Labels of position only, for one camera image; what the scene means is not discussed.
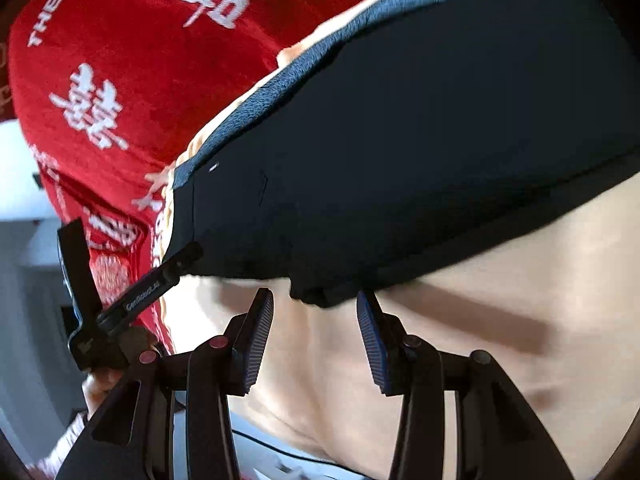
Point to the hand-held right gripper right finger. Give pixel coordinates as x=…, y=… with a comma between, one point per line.
x=372, y=345

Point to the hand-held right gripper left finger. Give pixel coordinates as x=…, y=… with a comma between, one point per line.
x=259, y=340

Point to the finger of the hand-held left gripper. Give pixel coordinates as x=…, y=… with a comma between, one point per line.
x=77, y=270
x=150, y=282

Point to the navy pants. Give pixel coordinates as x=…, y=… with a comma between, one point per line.
x=400, y=160

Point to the person's left forearm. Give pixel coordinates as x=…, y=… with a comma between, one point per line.
x=65, y=442

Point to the person's left hand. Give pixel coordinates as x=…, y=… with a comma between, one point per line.
x=97, y=387

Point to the beige bed sheet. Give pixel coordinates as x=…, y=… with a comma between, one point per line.
x=500, y=340

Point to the red printed blanket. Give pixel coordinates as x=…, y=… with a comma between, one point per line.
x=150, y=60

